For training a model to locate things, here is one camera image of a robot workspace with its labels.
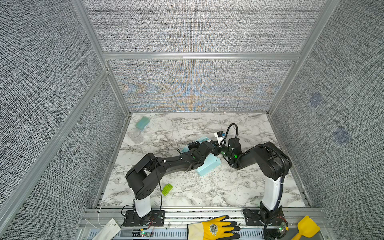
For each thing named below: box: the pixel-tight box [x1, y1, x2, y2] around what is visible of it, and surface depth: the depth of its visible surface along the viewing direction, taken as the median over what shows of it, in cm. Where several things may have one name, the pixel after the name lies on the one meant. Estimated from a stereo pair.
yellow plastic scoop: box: [291, 215, 321, 240], surface depth 72 cm
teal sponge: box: [135, 116, 151, 131], surface depth 115 cm
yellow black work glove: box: [187, 215, 241, 240], surface depth 70 cm
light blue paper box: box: [195, 153, 221, 177], surface depth 92 cm
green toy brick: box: [162, 183, 174, 197], surface depth 83 cm
